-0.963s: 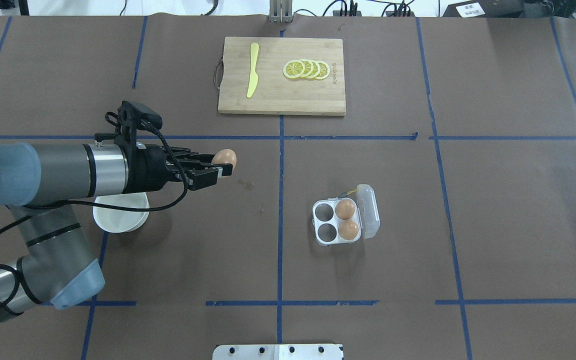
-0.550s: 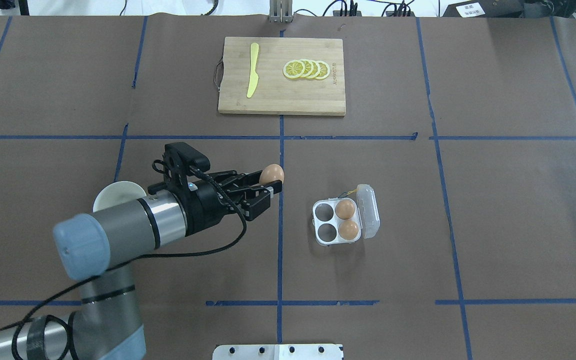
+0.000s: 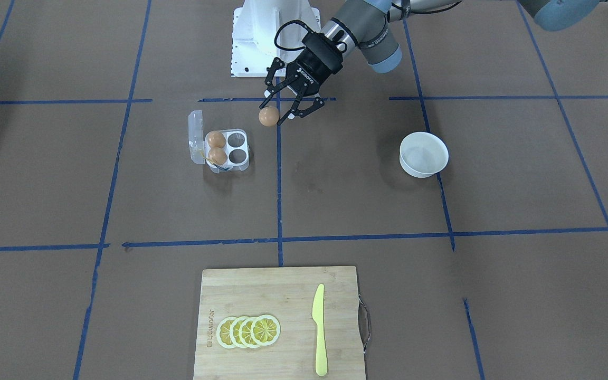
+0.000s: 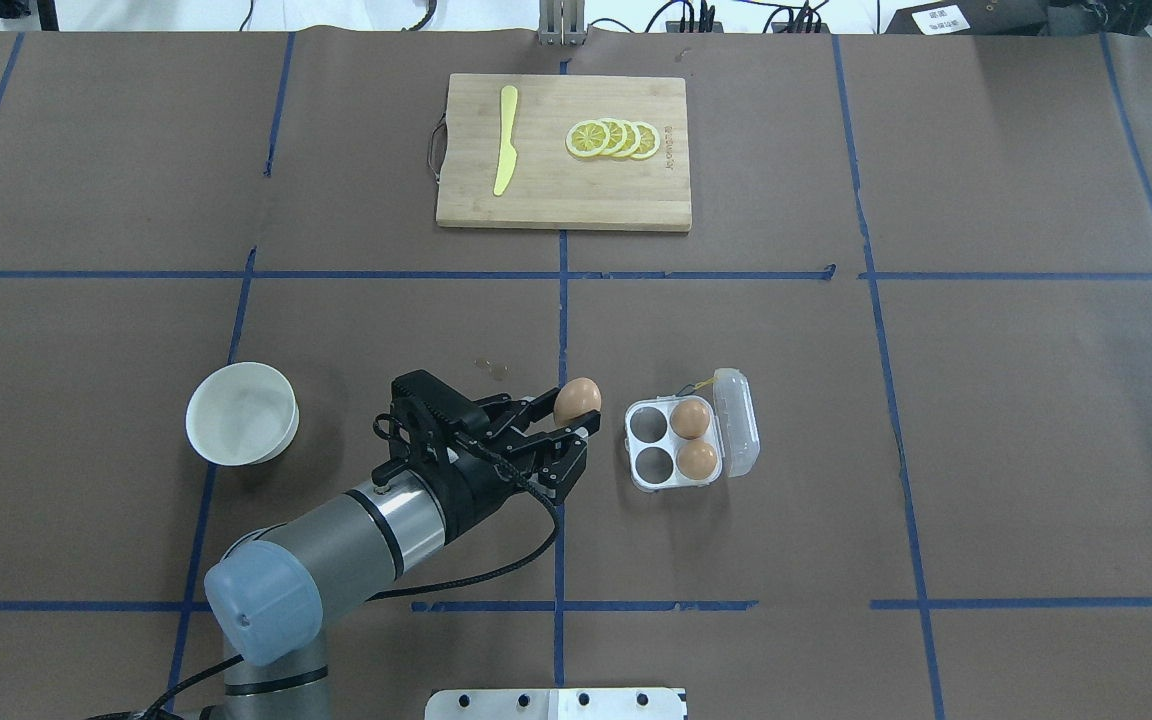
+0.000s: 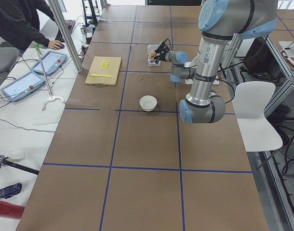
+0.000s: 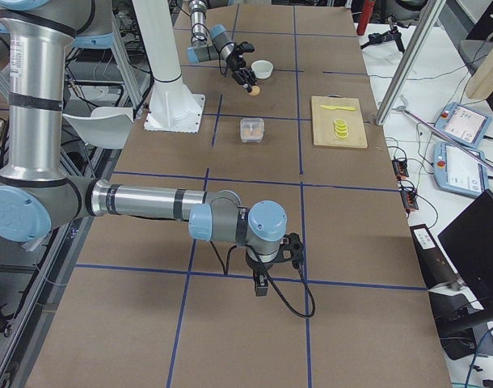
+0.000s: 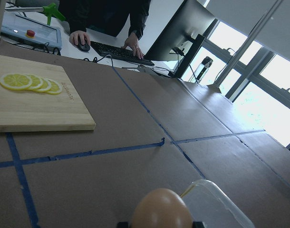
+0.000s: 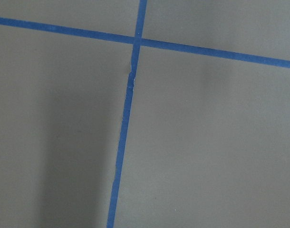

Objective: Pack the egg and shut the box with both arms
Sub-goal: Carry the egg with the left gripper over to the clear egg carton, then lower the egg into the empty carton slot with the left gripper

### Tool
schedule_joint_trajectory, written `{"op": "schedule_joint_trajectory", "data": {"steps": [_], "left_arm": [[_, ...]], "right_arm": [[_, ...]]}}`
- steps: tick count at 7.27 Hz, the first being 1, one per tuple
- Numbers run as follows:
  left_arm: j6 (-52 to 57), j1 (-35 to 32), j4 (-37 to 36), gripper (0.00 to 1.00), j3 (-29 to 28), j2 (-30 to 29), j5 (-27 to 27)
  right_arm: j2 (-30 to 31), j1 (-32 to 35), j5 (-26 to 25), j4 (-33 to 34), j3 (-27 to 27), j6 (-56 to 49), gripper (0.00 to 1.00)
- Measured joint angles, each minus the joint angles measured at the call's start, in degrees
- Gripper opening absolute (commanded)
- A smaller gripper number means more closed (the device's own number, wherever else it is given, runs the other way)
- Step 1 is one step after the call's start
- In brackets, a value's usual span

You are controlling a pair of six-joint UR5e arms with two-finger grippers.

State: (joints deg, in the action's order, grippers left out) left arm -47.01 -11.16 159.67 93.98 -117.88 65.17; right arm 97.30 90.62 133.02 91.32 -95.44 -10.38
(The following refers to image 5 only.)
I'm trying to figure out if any white bowl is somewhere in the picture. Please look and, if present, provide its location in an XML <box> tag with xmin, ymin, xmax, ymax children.
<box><xmin>139</xmin><ymin>95</ymin><xmax>157</xmax><ymax>112</ymax></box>

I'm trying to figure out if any black tripod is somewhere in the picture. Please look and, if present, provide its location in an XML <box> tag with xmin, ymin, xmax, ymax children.
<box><xmin>0</xmin><ymin>155</ymin><xmax>39</xmax><ymax>175</ymax></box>

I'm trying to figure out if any red cylinder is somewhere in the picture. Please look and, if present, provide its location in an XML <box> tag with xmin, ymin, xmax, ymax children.
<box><xmin>0</xmin><ymin>200</ymin><xmax>25</xmax><ymax>219</ymax></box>

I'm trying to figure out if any bamboo cutting board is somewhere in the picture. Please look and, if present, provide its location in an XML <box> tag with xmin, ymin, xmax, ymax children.
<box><xmin>85</xmin><ymin>56</ymin><xmax>121</xmax><ymax>86</ymax></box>

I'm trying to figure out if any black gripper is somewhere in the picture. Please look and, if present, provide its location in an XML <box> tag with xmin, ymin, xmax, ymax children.
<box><xmin>154</xmin><ymin>41</ymin><xmax>171</xmax><ymax>64</ymax></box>

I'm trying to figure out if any folded dark umbrella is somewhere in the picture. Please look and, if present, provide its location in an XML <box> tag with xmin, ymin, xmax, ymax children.
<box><xmin>0</xmin><ymin>182</ymin><xmax>22</xmax><ymax>199</ymax></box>

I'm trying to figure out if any teach pendant near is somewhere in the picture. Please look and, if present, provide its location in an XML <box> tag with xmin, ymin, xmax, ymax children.
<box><xmin>1</xmin><ymin>71</ymin><xmax>45</xmax><ymax>102</ymax></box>

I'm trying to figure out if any clear plastic egg box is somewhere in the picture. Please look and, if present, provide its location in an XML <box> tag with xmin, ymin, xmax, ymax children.
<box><xmin>147</xmin><ymin>44</ymin><xmax>160</xmax><ymax>67</ymax></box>

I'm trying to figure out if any white chair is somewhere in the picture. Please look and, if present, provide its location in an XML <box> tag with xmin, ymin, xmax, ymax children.
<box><xmin>232</xmin><ymin>81</ymin><xmax>283</xmax><ymax>152</ymax></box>

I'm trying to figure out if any teach pendant far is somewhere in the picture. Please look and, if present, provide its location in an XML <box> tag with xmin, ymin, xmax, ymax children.
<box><xmin>30</xmin><ymin>51</ymin><xmax>67</xmax><ymax>76</ymax></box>

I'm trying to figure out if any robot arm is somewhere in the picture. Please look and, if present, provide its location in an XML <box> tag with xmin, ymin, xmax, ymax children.
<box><xmin>179</xmin><ymin>0</ymin><xmax>278</xmax><ymax>124</ymax></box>
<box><xmin>149</xmin><ymin>41</ymin><xmax>195</xmax><ymax>83</ymax></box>

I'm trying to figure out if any person in black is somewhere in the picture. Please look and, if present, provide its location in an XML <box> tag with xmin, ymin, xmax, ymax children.
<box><xmin>0</xmin><ymin>0</ymin><xmax>63</xmax><ymax>51</ymax></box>

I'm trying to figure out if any aluminium frame post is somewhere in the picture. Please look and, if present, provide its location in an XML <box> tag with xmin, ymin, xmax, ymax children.
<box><xmin>48</xmin><ymin>0</ymin><xmax>83</xmax><ymax>73</ymax></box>

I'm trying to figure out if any yellow plastic knife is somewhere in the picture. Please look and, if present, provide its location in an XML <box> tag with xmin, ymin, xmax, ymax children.
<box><xmin>90</xmin><ymin>74</ymin><xmax>112</xmax><ymax>77</ymax></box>

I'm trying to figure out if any black keyboard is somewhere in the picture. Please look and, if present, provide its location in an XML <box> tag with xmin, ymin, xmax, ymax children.
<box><xmin>54</xmin><ymin>20</ymin><xmax>77</xmax><ymax>43</ymax></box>

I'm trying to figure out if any teach pendant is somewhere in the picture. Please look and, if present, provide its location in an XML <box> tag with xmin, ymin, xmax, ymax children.
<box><xmin>1</xmin><ymin>71</ymin><xmax>45</xmax><ymax>102</ymax></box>
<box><xmin>30</xmin><ymin>51</ymin><xmax>67</xmax><ymax>76</ymax></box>

